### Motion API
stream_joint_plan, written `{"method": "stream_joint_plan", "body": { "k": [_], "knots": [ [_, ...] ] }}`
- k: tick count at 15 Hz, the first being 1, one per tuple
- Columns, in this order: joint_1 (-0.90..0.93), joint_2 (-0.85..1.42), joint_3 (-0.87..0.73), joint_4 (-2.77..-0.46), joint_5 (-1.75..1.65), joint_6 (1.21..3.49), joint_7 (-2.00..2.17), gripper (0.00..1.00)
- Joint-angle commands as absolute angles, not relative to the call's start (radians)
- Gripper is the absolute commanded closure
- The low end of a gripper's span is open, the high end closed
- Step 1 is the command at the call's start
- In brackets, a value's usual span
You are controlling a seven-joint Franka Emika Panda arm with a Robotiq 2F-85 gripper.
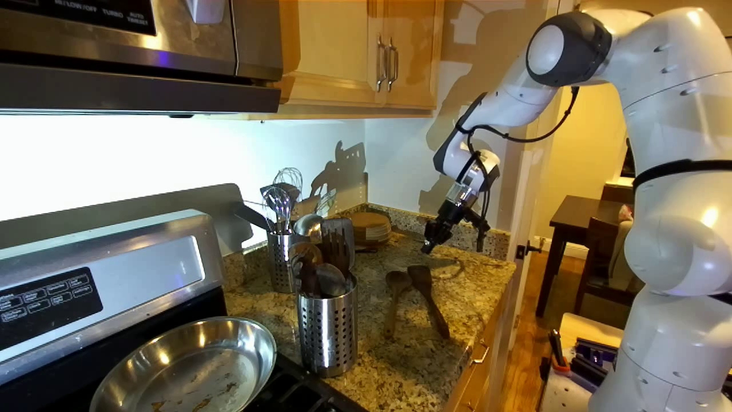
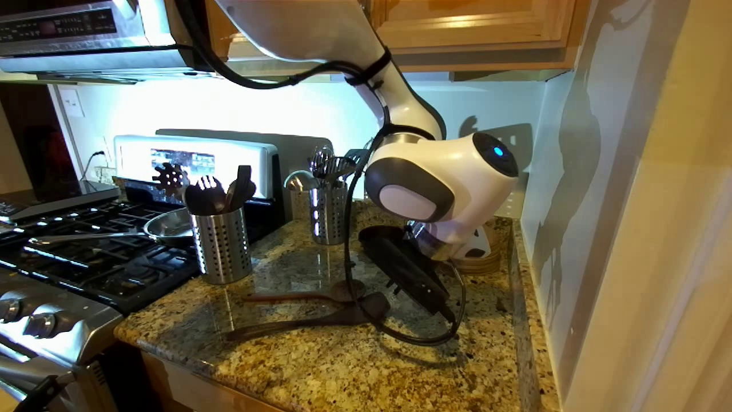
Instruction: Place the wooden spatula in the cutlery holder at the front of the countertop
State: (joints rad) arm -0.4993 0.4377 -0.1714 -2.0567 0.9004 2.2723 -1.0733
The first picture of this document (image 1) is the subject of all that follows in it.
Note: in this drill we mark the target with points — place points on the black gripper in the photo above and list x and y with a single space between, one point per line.
460 207

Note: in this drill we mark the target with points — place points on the dark wooden spatula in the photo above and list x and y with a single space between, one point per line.
428 298

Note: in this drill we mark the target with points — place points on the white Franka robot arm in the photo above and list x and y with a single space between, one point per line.
672 152

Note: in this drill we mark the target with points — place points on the tall perforated steel cutlery holder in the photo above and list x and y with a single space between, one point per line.
328 332

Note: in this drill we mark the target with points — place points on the small steel cutlery holder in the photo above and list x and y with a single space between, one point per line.
284 259

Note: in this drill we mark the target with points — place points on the perforated wooden spoon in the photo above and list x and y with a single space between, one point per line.
394 293

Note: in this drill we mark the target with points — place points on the stacked wooden bowls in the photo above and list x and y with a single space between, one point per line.
372 229

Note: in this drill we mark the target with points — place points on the dark wooden side table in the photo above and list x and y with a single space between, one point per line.
568 220

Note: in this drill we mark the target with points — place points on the dark wooden utensil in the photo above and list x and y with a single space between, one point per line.
339 243

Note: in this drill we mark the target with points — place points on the wooden base cabinet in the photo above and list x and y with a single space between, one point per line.
489 351

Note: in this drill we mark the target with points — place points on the steel ladle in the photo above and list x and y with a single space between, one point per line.
309 225

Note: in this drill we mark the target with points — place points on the black slotted turner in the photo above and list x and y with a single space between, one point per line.
308 266

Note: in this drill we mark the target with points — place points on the white robot cart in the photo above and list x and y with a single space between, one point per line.
585 367

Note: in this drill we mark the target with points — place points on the steel frying pan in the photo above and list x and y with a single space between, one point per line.
191 369

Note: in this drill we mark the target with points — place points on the stainless steel gas range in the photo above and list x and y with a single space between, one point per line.
93 283

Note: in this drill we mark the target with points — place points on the stainless steel microwave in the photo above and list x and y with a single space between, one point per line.
116 54

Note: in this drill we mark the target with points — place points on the light wooden wall cabinet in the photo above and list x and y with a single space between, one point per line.
336 61

